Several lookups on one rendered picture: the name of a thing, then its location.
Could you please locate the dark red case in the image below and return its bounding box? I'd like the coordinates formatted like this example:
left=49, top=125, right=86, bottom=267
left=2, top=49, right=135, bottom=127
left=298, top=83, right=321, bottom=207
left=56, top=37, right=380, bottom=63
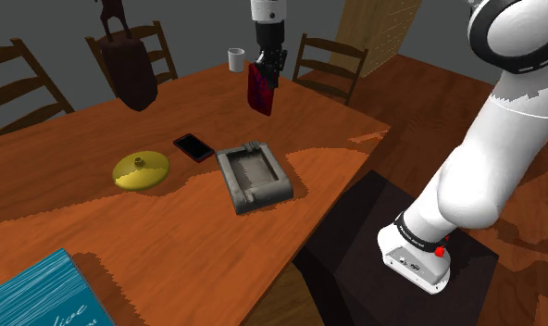
left=247, top=62, right=276, bottom=118

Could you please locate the black phone with red case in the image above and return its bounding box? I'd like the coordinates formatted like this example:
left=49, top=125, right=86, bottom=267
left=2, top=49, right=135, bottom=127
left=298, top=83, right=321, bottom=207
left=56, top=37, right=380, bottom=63
left=172, top=132, right=216, bottom=164

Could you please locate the dark brown animal figure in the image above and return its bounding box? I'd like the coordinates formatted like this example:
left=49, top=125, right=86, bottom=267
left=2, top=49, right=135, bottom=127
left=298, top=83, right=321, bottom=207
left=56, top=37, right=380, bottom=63
left=94, top=0, right=159, bottom=113

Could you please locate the yellow round lid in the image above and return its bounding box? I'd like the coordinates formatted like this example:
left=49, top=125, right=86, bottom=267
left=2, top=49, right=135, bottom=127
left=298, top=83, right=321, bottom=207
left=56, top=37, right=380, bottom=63
left=111, top=150, right=172, bottom=192

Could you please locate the white cup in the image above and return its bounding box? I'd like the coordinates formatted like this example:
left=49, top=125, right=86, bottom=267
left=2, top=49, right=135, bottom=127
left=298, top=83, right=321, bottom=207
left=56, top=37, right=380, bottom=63
left=227, top=47, right=246, bottom=74

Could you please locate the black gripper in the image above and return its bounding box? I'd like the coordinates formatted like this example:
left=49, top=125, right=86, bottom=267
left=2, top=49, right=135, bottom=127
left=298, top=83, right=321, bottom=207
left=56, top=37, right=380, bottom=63
left=254, top=19, right=289, bottom=91

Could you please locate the light wooden cabinet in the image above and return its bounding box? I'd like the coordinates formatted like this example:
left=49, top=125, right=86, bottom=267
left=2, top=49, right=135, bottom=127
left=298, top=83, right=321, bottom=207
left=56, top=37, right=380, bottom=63
left=330, top=0, right=424, bottom=79

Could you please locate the brown wooden table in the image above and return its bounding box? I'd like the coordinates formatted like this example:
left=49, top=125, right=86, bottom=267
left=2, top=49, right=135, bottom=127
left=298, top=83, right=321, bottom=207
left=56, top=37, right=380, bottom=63
left=0, top=61, right=392, bottom=326

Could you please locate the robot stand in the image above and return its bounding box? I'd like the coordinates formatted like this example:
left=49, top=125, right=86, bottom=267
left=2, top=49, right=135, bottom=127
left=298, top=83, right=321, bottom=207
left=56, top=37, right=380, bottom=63
left=292, top=169, right=500, bottom=326

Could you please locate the blue book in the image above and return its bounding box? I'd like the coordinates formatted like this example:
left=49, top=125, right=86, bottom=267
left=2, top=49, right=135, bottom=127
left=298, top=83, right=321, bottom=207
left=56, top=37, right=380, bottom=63
left=0, top=247, right=118, bottom=326

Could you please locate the dark wooden chair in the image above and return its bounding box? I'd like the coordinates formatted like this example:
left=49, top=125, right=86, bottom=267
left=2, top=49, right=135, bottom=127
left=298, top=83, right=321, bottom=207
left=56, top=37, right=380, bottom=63
left=0, top=38, right=76, bottom=142
left=84, top=19, right=180, bottom=98
left=292, top=32, right=370, bottom=107

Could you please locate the grey rectangular tray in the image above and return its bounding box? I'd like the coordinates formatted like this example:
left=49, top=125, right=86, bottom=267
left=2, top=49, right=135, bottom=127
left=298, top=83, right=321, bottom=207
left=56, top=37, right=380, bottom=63
left=214, top=140, right=295, bottom=216

